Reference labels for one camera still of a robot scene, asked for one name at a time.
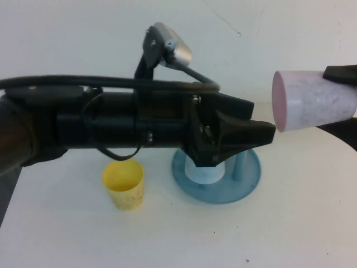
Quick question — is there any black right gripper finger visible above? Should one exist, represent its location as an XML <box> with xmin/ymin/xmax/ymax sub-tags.
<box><xmin>315</xmin><ymin>117</ymin><xmax>357</xmax><ymax>153</ymax></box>
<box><xmin>323</xmin><ymin>64</ymin><xmax>357</xmax><ymax>85</ymax></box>

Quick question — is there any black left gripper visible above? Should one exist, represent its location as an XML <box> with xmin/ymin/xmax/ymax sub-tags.
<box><xmin>136</xmin><ymin>91</ymin><xmax>277</xmax><ymax>168</ymax></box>

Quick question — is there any pink plastic cup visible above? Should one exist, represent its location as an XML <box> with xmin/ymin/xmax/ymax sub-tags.
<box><xmin>272</xmin><ymin>70</ymin><xmax>357</xmax><ymax>133</ymax></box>

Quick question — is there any light blue plastic cup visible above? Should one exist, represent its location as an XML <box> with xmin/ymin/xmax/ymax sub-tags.
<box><xmin>185</xmin><ymin>160</ymin><xmax>225</xmax><ymax>185</ymax></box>

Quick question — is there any blue cup stand with pegs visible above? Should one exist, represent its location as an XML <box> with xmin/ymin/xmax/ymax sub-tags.
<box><xmin>171</xmin><ymin>147</ymin><xmax>263</xmax><ymax>205</ymax></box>

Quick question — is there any yellow plastic cup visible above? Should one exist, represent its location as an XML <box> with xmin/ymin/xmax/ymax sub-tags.
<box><xmin>102</xmin><ymin>159</ymin><xmax>145</xmax><ymax>212</ymax></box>

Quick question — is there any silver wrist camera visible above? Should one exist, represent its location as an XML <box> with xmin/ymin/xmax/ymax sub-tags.
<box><xmin>152</xmin><ymin>21</ymin><xmax>194</xmax><ymax>68</ymax></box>

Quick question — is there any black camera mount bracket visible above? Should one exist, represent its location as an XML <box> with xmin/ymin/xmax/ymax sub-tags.
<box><xmin>133</xmin><ymin>26</ymin><xmax>163</xmax><ymax>82</ymax></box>

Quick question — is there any thick black camera cable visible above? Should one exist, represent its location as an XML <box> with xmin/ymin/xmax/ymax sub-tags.
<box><xmin>0</xmin><ymin>64</ymin><xmax>221</xmax><ymax>92</ymax></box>

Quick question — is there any thin black wire loop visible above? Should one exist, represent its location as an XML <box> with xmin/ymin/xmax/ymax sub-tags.
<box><xmin>81</xmin><ymin>92</ymin><xmax>141</xmax><ymax>162</ymax></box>

